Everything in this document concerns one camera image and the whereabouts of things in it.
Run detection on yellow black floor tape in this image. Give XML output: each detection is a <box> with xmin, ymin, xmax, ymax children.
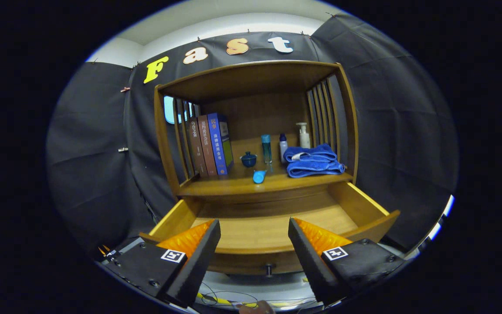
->
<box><xmin>197</xmin><ymin>292</ymin><xmax>306</xmax><ymax>307</ymax></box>

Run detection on folded blue towel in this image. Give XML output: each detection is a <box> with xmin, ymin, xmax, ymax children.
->
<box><xmin>283</xmin><ymin>143</ymin><xmax>346</xmax><ymax>178</ymax></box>

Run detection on black box with orange wires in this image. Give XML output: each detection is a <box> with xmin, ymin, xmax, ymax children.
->
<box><xmin>98</xmin><ymin>246</ymin><xmax>120</xmax><ymax>263</ymax></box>

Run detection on reddish brown book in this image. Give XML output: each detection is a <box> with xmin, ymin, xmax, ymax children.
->
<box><xmin>197</xmin><ymin>115</ymin><xmax>218</xmax><ymax>176</ymax></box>

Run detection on thick blue book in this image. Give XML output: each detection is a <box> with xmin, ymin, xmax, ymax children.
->
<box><xmin>207</xmin><ymin>113</ymin><xmax>234</xmax><ymax>176</ymax></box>

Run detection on black backdrop cloth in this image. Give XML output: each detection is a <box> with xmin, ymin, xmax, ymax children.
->
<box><xmin>46</xmin><ymin>13</ymin><xmax>458</xmax><ymax>258</ymax></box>

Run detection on wooden drawer with black knob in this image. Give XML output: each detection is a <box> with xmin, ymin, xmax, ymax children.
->
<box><xmin>139</xmin><ymin>181</ymin><xmax>400</xmax><ymax>278</ymax></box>

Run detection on wooden countertop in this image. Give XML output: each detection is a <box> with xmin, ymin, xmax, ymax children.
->
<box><xmin>177</xmin><ymin>135</ymin><xmax>354</xmax><ymax>197</ymax></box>

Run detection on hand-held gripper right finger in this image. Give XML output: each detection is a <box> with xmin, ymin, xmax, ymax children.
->
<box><xmin>288</xmin><ymin>217</ymin><xmax>408</xmax><ymax>306</ymax></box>

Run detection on white pump bottle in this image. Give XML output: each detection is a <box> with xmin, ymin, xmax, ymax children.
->
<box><xmin>296</xmin><ymin>123</ymin><xmax>311</xmax><ymax>149</ymax></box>

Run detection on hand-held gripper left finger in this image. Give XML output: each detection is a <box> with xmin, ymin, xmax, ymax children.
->
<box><xmin>103</xmin><ymin>219</ymin><xmax>221</xmax><ymax>308</ymax></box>

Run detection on thin floor cables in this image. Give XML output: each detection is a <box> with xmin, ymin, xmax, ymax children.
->
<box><xmin>199</xmin><ymin>281</ymin><xmax>321</xmax><ymax>311</ymax></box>

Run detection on teal bottle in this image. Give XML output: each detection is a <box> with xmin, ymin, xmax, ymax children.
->
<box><xmin>261</xmin><ymin>134</ymin><xmax>272</xmax><ymax>164</ymax></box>

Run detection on wooden cabinet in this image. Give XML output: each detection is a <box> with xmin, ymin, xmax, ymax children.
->
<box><xmin>154</xmin><ymin>60</ymin><xmax>360</xmax><ymax>205</ymax></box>

